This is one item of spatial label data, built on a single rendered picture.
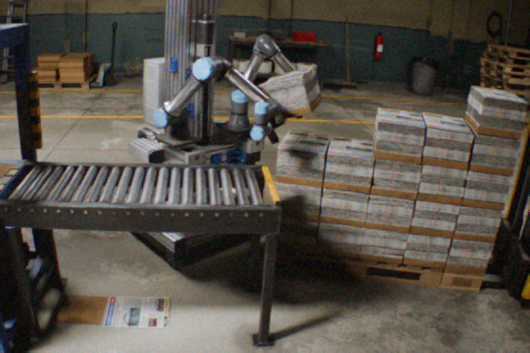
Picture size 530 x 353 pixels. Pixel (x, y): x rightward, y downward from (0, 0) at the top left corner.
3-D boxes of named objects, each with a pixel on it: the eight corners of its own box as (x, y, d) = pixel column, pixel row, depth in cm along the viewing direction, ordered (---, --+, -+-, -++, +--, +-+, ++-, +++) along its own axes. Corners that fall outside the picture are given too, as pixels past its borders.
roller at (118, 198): (133, 174, 245) (132, 166, 244) (121, 214, 202) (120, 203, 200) (124, 174, 245) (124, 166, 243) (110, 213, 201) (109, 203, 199)
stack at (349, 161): (278, 238, 343) (288, 129, 315) (433, 258, 322) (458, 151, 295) (268, 265, 307) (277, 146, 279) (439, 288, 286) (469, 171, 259)
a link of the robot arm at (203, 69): (173, 127, 281) (228, 66, 254) (159, 133, 268) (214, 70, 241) (162, 113, 282) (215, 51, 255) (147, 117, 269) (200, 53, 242)
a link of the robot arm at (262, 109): (261, 99, 251) (259, 119, 255) (252, 103, 241) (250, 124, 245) (274, 102, 248) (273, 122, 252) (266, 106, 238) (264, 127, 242)
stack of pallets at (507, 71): (518, 109, 890) (527, 49, 847) (547, 122, 804) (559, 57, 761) (470, 107, 862) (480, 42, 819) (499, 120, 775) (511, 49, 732)
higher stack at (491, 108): (432, 258, 322) (468, 84, 280) (470, 262, 317) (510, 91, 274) (438, 287, 287) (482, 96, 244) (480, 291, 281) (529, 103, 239)
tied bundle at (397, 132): (372, 140, 305) (376, 106, 298) (415, 146, 300) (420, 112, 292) (372, 158, 270) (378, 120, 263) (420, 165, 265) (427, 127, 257)
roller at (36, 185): (54, 172, 239) (53, 164, 237) (27, 210, 195) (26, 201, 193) (45, 172, 238) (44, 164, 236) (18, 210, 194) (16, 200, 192)
